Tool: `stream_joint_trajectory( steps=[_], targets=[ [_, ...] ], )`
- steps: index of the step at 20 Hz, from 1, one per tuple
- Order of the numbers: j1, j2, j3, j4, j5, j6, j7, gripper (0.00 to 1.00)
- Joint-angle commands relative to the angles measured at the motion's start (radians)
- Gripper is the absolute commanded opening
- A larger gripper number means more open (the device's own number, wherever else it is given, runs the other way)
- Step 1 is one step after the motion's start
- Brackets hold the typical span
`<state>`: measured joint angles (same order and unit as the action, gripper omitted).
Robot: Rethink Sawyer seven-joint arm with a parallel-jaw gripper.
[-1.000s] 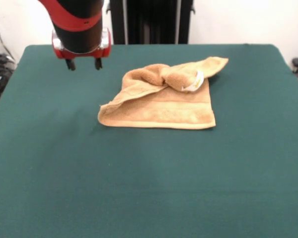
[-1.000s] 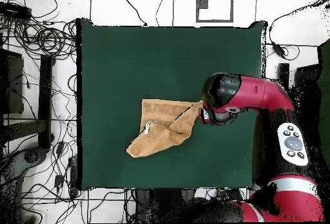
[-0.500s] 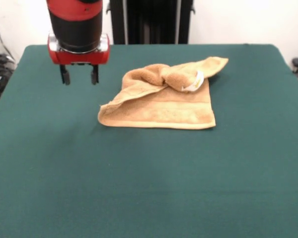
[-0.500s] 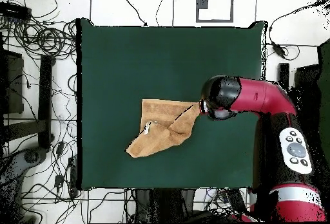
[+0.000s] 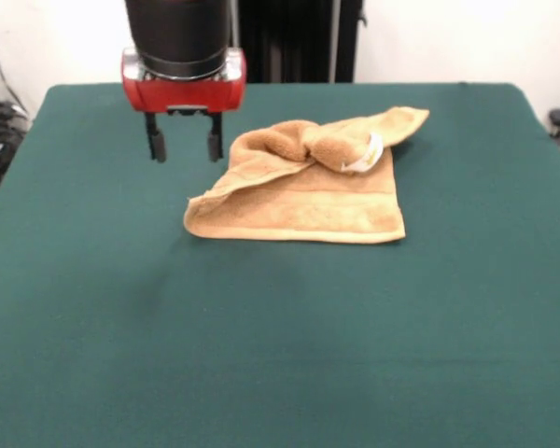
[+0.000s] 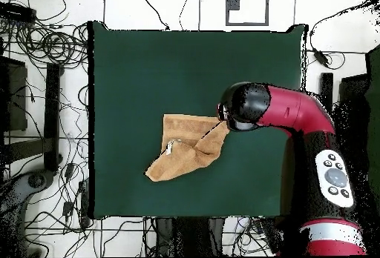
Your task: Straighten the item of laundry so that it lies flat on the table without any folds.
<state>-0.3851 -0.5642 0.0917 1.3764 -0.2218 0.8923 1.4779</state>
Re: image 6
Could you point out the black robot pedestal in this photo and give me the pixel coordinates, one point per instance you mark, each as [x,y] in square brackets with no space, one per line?
[190,234]

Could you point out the grey wheeled base leg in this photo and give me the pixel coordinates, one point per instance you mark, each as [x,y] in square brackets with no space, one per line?
[35,181]

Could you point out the black power strip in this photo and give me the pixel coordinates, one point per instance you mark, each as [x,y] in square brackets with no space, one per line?
[17,13]

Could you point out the dark green table cloth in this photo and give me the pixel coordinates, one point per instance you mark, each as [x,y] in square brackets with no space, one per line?
[148,71]

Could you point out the black power adapter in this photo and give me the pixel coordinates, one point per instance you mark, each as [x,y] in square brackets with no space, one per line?
[321,57]

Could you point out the black box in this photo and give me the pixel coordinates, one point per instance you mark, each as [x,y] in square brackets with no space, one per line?
[14,98]

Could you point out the green cloth sheet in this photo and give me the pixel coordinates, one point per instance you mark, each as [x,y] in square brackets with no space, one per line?
[374,106]

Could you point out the small black adapter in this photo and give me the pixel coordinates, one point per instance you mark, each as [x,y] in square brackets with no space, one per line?
[67,208]
[69,170]

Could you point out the tan terry towel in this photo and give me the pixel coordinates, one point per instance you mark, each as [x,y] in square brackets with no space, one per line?
[184,157]

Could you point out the dark box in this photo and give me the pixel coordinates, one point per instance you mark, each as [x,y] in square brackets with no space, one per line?
[354,89]

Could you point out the black stand frame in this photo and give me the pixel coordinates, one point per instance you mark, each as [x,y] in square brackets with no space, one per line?
[326,86]
[52,106]

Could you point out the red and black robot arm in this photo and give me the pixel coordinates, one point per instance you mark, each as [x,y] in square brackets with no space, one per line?
[297,109]

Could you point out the small grey box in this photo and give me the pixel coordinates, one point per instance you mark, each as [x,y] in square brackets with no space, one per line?
[233,2]

